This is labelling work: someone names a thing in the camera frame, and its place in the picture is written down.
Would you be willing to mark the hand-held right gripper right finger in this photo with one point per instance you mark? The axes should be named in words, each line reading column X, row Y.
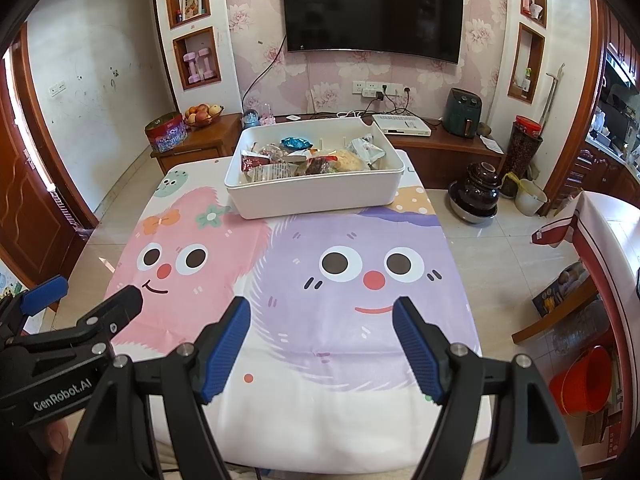
column 417, row 355

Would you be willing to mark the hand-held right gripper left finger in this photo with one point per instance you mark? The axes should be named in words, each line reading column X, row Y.
column 225, row 355

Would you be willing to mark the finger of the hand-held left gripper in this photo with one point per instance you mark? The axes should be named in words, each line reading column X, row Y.
column 45, row 295
column 117, row 307

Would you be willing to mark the white plastic storage bin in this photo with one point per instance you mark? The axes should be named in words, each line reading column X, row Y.
column 310, row 195

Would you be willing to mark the large clear bread packet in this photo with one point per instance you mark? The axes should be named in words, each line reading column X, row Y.
column 272, row 172

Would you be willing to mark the brown chocolate snack packet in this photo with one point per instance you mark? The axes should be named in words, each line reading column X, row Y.
column 252, row 161

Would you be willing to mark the clear rice cracker packet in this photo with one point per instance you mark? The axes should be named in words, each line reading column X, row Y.
column 350, row 161

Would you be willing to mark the clear packet with red stripe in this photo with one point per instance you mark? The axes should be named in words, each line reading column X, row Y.
column 274, row 151

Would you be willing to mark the grey foil snack packet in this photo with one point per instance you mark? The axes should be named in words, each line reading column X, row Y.
column 367, row 150

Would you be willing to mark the blue white candy packet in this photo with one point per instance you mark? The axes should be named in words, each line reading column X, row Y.
column 295, row 143

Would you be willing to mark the person's left hand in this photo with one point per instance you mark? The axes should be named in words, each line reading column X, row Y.
column 60, row 440

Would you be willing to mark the cartoon printed tablecloth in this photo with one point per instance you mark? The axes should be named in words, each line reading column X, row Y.
column 300, row 350

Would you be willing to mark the brown wooden door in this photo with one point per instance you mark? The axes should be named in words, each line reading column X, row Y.
column 30, row 185

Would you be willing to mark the blue cardboard box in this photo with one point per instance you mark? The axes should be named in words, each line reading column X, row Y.
column 560, row 292

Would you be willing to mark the red plastic bucket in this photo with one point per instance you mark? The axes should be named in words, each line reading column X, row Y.
column 582, row 382

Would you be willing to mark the brown ceramic jar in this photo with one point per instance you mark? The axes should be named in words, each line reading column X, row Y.
column 474, row 192

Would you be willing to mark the red round tin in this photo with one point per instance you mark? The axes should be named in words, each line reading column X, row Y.
column 166, row 132

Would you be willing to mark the wooden side cabinet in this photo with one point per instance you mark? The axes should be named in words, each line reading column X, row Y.
column 200, row 142

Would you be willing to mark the cream plastic bucket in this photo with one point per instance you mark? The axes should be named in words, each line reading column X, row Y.
column 531, row 200

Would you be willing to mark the wooden tv cabinet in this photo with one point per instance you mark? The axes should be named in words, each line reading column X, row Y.
column 450, row 147

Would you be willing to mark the fruit bowl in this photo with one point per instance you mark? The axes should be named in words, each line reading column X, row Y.
column 202, row 115

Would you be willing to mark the white red cloth cover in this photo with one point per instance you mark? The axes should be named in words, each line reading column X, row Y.
column 615, row 260

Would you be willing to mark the white paper sheet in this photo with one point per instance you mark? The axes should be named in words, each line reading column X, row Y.
column 491, row 144

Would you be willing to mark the tall container with red lid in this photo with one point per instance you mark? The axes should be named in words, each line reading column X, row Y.
column 524, row 152

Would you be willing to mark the blue snow globe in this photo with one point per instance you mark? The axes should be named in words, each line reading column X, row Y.
column 250, row 119

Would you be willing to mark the white set-top box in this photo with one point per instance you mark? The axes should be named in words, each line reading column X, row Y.
column 402, row 124

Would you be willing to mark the pink toy figure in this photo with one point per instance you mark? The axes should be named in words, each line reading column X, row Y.
column 268, row 117

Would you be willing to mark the dark green air fryer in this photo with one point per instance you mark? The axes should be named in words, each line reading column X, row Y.
column 462, row 112

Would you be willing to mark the pink dumbbell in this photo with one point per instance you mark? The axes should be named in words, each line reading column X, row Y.
column 192, row 67
column 207, row 64

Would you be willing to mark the wooden kitchen cabinet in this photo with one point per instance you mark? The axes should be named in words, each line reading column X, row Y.
column 612, row 160

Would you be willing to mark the white mop pole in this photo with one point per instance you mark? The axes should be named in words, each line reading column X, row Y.
column 551, row 92

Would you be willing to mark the green bottle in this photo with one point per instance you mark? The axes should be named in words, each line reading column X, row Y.
column 526, row 80

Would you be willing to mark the white cup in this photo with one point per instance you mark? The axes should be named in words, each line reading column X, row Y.
column 535, row 11

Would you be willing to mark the white wall sockets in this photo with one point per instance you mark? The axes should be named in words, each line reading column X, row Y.
column 367, row 88

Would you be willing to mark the photo frame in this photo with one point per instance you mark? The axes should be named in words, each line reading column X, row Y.
column 191, row 4

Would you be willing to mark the black wall television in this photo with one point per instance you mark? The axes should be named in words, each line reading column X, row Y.
column 370, row 5

